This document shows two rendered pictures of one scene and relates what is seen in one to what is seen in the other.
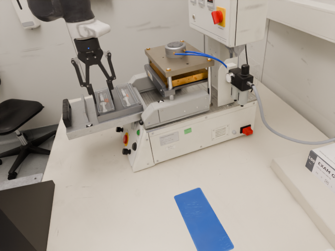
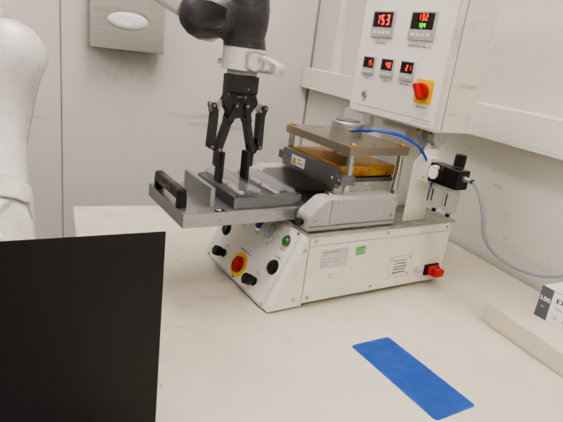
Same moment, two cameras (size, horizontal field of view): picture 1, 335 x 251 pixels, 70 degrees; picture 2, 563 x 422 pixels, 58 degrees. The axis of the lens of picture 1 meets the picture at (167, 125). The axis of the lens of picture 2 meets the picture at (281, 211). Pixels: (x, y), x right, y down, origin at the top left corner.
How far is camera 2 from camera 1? 0.54 m
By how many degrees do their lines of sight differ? 24
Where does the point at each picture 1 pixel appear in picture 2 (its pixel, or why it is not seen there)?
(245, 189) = (457, 342)
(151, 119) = (319, 217)
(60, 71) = not seen: hidden behind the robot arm
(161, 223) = (348, 378)
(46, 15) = (209, 28)
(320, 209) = not seen: outside the picture
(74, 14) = (249, 37)
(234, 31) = (443, 111)
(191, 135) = (363, 260)
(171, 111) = (348, 210)
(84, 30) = (257, 61)
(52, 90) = not seen: outside the picture
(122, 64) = (147, 178)
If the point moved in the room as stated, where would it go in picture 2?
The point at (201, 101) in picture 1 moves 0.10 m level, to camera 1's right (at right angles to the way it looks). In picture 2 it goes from (386, 204) to (424, 206)
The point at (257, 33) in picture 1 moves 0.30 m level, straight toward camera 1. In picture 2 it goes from (467, 122) to (503, 143)
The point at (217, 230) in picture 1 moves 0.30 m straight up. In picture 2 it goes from (440, 386) to (479, 233)
